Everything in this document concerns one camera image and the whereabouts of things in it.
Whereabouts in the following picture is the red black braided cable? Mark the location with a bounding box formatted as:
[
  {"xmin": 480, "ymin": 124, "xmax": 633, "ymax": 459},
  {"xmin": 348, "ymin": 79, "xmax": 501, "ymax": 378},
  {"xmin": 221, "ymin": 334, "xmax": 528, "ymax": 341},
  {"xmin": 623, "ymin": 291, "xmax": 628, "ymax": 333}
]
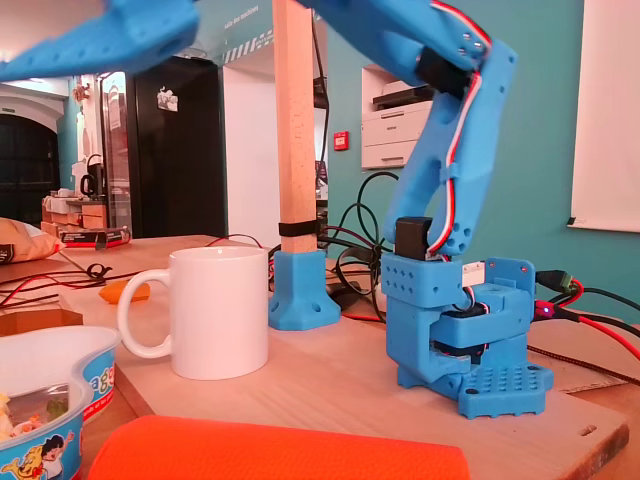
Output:
[{"xmin": 527, "ymin": 344, "xmax": 640, "ymax": 386}]

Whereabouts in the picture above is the thick black cable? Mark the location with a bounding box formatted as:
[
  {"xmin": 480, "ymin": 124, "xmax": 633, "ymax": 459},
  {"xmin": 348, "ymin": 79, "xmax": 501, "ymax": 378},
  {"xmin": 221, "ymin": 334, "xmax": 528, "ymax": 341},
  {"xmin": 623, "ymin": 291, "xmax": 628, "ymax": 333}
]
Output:
[{"xmin": 333, "ymin": 171, "xmax": 416, "ymax": 321}]

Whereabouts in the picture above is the red black flat box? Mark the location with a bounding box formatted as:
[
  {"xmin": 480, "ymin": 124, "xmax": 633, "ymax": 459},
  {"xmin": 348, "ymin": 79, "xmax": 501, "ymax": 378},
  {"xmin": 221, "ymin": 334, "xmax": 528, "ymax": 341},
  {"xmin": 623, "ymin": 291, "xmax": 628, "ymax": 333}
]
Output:
[{"xmin": 56, "ymin": 225, "xmax": 133, "ymax": 250}]

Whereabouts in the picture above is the small wooden drawer unit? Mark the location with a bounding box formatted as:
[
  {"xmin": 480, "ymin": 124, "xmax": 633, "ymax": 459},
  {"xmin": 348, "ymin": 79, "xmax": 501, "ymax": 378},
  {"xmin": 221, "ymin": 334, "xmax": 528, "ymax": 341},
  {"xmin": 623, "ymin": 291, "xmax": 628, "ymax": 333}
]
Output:
[{"xmin": 41, "ymin": 194, "xmax": 109, "ymax": 231}]

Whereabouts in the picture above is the black green power plug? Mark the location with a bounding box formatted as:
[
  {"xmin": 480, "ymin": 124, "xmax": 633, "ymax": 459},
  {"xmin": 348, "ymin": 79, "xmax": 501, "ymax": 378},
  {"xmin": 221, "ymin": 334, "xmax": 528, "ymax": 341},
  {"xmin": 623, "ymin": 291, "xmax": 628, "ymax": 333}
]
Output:
[{"xmin": 535, "ymin": 269, "xmax": 584, "ymax": 295}]

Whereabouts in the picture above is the wooden post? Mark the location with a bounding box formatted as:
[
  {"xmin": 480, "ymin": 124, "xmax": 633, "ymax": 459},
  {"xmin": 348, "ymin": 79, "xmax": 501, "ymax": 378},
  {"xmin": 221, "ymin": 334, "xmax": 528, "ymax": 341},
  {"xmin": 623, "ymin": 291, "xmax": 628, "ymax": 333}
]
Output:
[{"xmin": 272, "ymin": 0, "xmax": 320, "ymax": 254}]

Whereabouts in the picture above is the light wooden base board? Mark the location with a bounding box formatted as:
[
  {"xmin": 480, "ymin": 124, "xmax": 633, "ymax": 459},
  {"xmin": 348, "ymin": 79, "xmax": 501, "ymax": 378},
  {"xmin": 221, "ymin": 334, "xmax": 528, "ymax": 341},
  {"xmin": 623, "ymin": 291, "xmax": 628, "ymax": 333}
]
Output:
[{"xmin": 59, "ymin": 257, "xmax": 631, "ymax": 480}]

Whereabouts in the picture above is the black glass-door fridge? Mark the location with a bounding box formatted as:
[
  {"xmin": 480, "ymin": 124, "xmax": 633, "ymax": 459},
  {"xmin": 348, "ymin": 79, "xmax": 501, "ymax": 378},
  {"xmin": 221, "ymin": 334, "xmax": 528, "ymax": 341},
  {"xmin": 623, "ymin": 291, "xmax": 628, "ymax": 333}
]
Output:
[{"xmin": 94, "ymin": 55, "xmax": 227, "ymax": 240}]

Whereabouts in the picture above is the white wall board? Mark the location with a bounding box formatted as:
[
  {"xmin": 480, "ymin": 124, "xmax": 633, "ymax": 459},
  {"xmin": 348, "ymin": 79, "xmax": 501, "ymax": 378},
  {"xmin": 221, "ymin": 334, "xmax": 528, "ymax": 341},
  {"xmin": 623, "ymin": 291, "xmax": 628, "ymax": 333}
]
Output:
[{"xmin": 567, "ymin": 0, "xmax": 640, "ymax": 234}]

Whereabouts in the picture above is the yellow printed plastic part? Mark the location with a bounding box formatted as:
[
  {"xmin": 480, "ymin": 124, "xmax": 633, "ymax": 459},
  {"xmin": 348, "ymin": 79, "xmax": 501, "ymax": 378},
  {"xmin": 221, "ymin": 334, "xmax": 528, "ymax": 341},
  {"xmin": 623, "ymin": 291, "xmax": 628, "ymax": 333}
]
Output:
[{"xmin": 98, "ymin": 281, "xmax": 151, "ymax": 305}]

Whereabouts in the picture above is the flower-shaped plastic candy tub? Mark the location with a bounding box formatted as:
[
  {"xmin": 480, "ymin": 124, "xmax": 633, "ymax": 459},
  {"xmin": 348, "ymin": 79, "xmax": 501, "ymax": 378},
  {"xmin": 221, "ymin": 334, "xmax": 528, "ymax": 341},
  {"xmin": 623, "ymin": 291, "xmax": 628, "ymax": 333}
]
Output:
[{"xmin": 0, "ymin": 325, "xmax": 123, "ymax": 480}]

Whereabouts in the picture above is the white office printer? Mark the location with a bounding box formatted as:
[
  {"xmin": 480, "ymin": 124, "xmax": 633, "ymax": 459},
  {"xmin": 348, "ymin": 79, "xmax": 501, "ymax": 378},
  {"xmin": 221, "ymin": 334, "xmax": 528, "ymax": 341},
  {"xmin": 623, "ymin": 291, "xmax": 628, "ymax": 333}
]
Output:
[{"xmin": 362, "ymin": 79, "xmax": 436, "ymax": 170}]

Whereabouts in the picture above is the black kettle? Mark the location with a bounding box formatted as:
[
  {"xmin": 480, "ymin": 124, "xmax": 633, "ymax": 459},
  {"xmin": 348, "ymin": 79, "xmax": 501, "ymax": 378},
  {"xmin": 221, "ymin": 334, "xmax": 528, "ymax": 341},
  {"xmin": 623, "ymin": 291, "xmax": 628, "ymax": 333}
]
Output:
[{"xmin": 79, "ymin": 153, "xmax": 106, "ymax": 200}]

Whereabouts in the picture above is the white ceramic mug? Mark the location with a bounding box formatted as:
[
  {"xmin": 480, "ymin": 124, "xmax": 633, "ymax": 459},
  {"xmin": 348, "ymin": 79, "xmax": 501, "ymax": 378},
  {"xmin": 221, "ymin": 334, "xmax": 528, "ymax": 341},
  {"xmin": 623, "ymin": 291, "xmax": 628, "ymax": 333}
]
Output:
[{"xmin": 117, "ymin": 245, "xmax": 270, "ymax": 381}]

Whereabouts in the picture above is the hexagonal brown container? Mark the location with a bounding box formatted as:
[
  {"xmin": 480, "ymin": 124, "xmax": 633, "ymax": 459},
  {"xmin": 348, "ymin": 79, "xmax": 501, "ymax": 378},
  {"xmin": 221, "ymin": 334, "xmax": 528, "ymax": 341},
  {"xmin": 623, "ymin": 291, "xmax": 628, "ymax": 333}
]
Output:
[{"xmin": 0, "ymin": 308, "xmax": 84, "ymax": 337}]

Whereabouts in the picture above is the beige snack bag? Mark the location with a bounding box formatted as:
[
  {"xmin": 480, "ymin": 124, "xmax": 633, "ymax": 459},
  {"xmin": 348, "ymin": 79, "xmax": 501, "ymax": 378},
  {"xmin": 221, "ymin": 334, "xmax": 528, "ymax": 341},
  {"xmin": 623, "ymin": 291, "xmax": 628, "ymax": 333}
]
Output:
[{"xmin": 0, "ymin": 217, "xmax": 66, "ymax": 265}]

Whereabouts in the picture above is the black strap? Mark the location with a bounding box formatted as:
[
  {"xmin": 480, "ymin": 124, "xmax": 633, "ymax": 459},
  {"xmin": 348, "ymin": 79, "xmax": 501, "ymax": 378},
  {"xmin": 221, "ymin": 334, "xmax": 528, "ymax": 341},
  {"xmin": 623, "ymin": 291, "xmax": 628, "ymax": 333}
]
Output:
[{"xmin": 278, "ymin": 219, "xmax": 319, "ymax": 237}]

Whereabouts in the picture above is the white fridge magnet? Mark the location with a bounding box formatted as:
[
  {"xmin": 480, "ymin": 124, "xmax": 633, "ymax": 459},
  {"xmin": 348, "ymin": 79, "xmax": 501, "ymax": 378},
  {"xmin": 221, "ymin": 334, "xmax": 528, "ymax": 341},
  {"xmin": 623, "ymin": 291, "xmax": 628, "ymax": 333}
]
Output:
[{"xmin": 156, "ymin": 87, "xmax": 180, "ymax": 113}]

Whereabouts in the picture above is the orange cylindrical speaker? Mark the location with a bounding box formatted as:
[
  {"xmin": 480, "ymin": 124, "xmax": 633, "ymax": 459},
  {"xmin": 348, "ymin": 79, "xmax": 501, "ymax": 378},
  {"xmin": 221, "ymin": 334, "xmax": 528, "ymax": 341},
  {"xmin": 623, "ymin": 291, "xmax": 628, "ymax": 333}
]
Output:
[{"xmin": 87, "ymin": 414, "xmax": 471, "ymax": 480}]

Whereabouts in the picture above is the blue printed post base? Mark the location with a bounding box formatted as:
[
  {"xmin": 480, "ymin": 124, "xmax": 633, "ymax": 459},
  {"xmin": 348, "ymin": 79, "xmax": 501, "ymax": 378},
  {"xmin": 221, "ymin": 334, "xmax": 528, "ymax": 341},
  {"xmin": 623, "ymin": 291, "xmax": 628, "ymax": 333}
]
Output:
[{"xmin": 268, "ymin": 249, "xmax": 342, "ymax": 331}]

